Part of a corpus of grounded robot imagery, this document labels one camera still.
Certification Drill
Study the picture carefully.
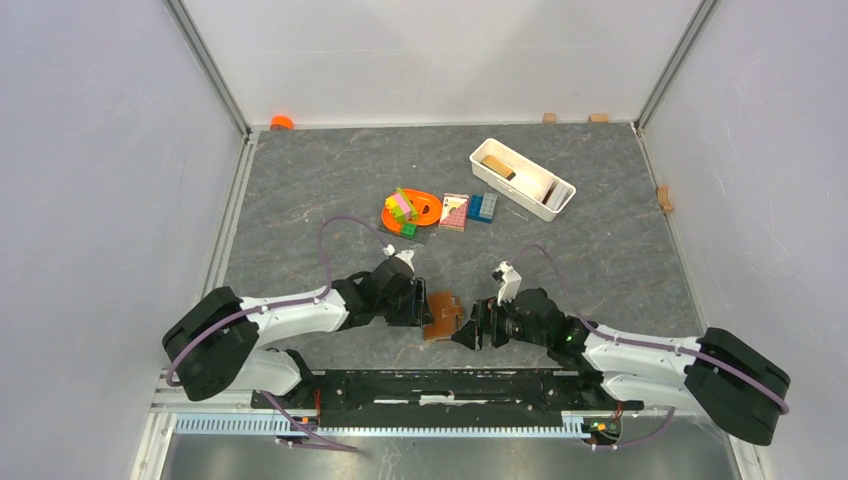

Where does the tan card in tray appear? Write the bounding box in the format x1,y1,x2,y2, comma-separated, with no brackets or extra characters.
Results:
480,155,516,181

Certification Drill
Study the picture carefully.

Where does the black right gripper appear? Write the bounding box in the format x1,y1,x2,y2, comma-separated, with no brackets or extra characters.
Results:
451,292,550,353

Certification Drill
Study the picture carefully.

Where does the green building block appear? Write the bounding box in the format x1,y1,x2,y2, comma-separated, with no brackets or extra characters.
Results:
400,222,418,239

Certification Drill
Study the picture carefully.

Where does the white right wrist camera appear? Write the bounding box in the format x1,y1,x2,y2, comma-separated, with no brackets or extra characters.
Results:
492,261,522,306

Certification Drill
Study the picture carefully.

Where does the orange tape roll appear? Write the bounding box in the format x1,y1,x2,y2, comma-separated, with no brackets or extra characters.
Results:
269,115,294,131

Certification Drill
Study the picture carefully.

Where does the red playing card box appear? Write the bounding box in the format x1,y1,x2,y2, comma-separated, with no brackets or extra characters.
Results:
438,193,470,231

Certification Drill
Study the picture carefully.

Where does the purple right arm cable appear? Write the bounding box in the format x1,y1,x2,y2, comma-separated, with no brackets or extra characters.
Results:
510,243,791,452

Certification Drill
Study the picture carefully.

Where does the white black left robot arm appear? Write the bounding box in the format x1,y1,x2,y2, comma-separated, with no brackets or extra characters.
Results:
162,251,431,408

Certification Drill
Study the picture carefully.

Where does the blue grey building block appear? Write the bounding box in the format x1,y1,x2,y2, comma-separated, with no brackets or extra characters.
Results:
467,193,498,224

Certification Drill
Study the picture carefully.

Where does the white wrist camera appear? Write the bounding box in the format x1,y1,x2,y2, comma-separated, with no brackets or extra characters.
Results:
492,261,522,306
382,244,415,272

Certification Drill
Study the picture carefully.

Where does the pink yellow green block stack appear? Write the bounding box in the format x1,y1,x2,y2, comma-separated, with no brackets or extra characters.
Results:
384,188,419,224

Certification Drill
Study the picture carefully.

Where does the curved wooden piece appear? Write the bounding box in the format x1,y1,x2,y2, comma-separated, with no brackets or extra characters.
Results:
656,185,675,215

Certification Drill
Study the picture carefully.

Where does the brown leather card holder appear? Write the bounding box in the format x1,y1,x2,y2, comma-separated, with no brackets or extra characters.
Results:
422,291,465,341

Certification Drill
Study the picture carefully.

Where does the stack of white cards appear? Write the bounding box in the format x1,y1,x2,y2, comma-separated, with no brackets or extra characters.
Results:
543,182,571,210

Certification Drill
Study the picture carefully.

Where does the white slotted cable duct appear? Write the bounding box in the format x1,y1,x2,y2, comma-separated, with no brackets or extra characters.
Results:
173,413,598,439

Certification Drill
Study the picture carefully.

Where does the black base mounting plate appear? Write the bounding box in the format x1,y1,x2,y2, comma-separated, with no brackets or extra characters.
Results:
251,368,644,428

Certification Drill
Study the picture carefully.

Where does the white rectangular plastic tray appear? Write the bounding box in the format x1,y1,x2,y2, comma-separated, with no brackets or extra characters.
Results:
469,138,577,222

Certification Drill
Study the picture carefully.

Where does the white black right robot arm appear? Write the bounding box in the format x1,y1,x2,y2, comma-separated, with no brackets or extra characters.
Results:
452,288,791,446

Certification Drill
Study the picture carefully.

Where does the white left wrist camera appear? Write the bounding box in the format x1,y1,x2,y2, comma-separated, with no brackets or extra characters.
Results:
382,244,415,272

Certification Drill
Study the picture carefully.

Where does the dark grey block baseplate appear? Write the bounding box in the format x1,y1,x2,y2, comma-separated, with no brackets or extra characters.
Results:
378,223,433,244

